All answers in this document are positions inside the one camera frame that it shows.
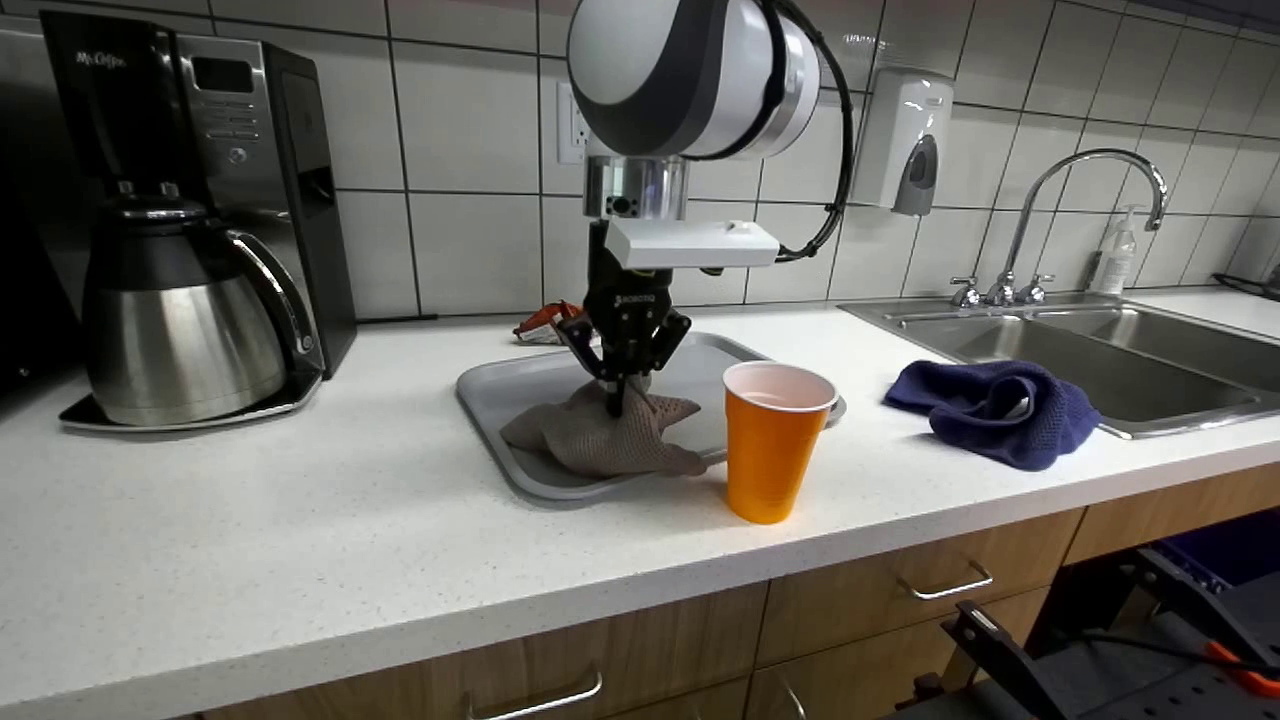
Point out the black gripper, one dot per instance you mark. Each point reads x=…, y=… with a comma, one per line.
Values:
x=634, y=317

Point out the brown waffle towel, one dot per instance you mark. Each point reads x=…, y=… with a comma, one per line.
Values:
x=597, y=432

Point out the blue waffle towel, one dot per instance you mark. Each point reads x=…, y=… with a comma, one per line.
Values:
x=1006, y=410

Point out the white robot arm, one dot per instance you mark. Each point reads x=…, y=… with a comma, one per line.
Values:
x=663, y=86

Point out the grey metal tray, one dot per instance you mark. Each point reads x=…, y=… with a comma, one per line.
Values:
x=504, y=389

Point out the red crumpled wrapper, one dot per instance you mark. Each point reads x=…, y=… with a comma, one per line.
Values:
x=545, y=317

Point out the orange plastic cup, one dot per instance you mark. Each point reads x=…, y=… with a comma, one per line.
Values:
x=773, y=421

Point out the chrome sink side valve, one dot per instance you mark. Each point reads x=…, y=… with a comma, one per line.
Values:
x=966, y=292

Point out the wooden cabinet drawers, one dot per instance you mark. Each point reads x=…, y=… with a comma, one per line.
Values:
x=848, y=637

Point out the white soap dispenser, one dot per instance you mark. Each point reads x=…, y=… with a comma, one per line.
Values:
x=902, y=150

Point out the steel coffee carafe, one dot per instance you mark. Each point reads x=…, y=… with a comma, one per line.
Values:
x=189, y=317

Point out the stainless steel sink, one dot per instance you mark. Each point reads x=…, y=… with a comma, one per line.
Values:
x=1149, y=373

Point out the black coffee maker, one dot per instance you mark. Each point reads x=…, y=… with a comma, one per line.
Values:
x=232, y=124

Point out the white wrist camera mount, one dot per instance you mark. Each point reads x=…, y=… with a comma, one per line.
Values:
x=689, y=244

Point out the white wall outlet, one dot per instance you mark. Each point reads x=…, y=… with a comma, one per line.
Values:
x=568, y=124

